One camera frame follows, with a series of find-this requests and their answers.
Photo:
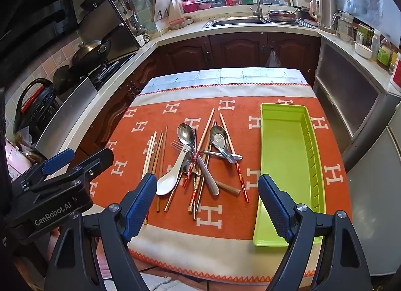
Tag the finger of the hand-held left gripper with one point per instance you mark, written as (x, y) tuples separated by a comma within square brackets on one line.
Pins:
[(56, 162), (94, 161)]

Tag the white plastic bottle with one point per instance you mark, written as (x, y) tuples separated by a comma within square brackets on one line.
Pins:
[(375, 45)]

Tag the dark brown wooden chopstick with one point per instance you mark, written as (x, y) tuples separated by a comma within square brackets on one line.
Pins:
[(158, 169), (164, 147)]

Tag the red bowl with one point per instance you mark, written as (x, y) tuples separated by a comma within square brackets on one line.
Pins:
[(189, 6)]

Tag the grey steel cabinet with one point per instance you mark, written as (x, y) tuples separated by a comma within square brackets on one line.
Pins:
[(344, 90)]

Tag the dark wooden kitchen cabinets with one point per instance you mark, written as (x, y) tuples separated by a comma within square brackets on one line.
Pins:
[(238, 50)]

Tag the tan chopstick red decorated end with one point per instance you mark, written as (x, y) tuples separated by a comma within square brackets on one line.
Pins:
[(191, 203)]

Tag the wooden cutting board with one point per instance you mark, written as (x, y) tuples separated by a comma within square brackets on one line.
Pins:
[(160, 6)]

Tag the green plastic utensil tray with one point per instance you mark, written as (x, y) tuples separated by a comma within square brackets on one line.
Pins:
[(282, 140)]

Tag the black electric cooker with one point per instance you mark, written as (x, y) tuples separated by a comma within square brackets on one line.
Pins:
[(34, 106)]

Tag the steel fork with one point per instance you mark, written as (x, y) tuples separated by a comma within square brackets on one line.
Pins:
[(177, 145)]

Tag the textured steel chopstick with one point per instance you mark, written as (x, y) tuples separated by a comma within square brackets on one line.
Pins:
[(198, 195)]

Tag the gas stove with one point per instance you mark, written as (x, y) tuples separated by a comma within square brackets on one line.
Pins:
[(109, 68)]

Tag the small steel spoon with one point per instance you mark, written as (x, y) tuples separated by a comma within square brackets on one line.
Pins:
[(188, 155)]

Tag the red label white container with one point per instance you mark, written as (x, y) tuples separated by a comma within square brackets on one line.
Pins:
[(395, 73)]

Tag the stacked steel bowls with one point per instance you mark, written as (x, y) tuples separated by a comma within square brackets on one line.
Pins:
[(282, 15)]

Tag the green label oil bottle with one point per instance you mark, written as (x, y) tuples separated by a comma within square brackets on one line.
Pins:
[(384, 53)]

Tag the steel countertop appliance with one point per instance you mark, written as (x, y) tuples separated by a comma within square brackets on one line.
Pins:
[(122, 28)]

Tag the light wooden chopstick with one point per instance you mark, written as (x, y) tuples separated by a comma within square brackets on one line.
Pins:
[(151, 153), (147, 159)]

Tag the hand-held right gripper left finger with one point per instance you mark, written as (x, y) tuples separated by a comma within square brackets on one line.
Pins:
[(139, 206)]

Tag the white bowl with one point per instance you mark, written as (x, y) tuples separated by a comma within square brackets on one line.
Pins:
[(363, 50)]

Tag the clear plastic bag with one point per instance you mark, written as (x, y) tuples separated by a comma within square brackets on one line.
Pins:
[(272, 58)]

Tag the pale blue table cover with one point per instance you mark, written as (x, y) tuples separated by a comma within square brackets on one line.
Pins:
[(219, 76)]

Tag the round bowl steel spoon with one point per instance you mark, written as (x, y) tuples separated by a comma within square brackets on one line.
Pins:
[(219, 137)]

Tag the black range hood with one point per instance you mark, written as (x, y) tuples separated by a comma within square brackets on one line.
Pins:
[(31, 28)]

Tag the dark pot lid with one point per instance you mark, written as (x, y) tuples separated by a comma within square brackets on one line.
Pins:
[(64, 79)]

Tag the orange printed blanket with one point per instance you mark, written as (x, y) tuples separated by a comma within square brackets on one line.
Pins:
[(131, 153)]

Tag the dark wok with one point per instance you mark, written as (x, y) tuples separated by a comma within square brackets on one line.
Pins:
[(91, 53)]

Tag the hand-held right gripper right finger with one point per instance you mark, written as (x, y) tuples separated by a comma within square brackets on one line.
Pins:
[(275, 206)]

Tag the large steel spoon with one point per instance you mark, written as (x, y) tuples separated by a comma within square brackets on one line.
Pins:
[(186, 134)]

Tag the glass teapot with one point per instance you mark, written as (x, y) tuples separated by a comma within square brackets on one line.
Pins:
[(346, 28)]

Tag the white ceramic spoon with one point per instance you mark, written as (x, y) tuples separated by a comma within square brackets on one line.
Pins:
[(167, 181)]

